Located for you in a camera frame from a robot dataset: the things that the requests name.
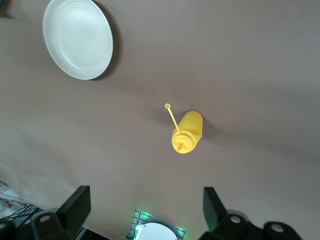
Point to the yellow mustard squeeze bottle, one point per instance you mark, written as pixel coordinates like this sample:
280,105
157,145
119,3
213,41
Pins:
191,125

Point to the beige round plate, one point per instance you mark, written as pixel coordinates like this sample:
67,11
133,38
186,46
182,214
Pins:
77,37

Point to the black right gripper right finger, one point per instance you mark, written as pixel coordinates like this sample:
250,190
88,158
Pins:
215,215

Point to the white printed paper sheet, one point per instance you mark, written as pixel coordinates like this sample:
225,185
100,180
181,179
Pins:
10,200

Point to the brown table cover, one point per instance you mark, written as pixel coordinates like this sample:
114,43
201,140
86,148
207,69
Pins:
225,75

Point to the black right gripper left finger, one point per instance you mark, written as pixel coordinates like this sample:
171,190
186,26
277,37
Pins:
72,210

